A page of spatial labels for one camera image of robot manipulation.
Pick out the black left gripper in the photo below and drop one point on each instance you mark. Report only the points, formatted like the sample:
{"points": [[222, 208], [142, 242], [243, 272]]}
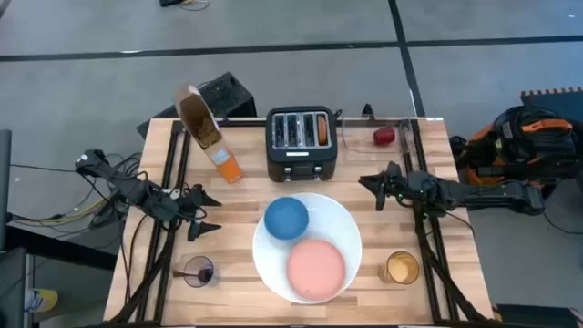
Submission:
{"points": [[191, 207]]}

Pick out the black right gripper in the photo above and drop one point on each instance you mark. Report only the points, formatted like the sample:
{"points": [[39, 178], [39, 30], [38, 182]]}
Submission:
{"points": [[400, 189]]}

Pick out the red apple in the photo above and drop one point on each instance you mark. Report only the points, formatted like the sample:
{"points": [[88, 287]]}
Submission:
{"points": [[384, 136]]}

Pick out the orange pumpkin cereal box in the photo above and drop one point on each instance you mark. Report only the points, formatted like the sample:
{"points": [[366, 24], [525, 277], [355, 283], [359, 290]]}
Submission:
{"points": [[223, 157]]}

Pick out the toasted bagel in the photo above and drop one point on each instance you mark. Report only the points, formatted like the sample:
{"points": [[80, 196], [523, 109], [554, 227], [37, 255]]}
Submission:
{"points": [[322, 130]]}

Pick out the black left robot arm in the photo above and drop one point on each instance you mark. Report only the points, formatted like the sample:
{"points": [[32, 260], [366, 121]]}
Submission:
{"points": [[132, 189]]}

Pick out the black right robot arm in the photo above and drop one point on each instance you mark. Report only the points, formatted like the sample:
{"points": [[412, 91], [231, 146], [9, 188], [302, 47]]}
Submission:
{"points": [[483, 193]]}

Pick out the white round woven placemat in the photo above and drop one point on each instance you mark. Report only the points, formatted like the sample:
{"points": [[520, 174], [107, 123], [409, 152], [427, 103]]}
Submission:
{"points": [[337, 223]]}

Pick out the purple tinted drinking glass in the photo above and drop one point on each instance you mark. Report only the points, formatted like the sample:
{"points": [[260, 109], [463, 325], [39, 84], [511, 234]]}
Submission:
{"points": [[193, 269]]}

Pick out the clear plastic container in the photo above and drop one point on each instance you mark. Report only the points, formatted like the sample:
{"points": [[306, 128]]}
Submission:
{"points": [[350, 132]]}

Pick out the black table clamp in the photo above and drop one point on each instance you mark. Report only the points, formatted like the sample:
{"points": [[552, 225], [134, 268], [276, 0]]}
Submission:
{"points": [[368, 111]]}

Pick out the blue bowl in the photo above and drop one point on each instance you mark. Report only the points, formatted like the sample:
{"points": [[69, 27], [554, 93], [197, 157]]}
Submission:
{"points": [[286, 218]]}

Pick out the black four-slot toaster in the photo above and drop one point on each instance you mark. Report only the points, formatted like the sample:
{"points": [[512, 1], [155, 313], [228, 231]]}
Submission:
{"points": [[300, 159]]}

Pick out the amber drinking glass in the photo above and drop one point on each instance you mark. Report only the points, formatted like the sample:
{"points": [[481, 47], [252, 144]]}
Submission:
{"points": [[401, 269]]}

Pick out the pink plate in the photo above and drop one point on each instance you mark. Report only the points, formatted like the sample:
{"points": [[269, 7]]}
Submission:
{"points": [[315, 269]]}

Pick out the black computer tower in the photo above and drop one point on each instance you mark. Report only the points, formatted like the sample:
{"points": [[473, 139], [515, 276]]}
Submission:
{"points": [[228, 98]]}

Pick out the black floor beam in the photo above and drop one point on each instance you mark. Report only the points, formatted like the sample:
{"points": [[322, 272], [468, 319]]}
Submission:
{"points": [[59, 248]]}

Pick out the orange and black vacuum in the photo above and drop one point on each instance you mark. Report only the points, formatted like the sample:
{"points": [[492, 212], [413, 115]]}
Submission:
{"points": [[533, 136]]}

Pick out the yellow and white object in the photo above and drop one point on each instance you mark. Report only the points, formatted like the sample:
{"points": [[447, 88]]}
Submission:
{"points": [[43, 300]]}

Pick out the black box with orange corner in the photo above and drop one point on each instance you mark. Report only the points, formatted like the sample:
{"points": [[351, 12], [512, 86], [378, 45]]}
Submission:
{"points": [[533, 316]]}

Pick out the grey vertical panel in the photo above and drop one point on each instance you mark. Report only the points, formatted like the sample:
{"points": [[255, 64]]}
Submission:
{"points": [[4, 182]]}

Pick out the black foam mat orange edge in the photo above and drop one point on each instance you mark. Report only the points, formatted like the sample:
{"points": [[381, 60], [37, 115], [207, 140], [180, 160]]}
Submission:
{"points": [[560, 100]]}

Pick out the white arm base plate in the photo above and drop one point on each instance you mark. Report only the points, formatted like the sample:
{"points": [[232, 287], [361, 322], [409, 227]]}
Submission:
{"points": [[173, 193]]}

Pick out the black aluminium back rail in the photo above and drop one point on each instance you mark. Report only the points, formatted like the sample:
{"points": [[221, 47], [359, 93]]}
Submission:
{"points": [[246, 123]]}

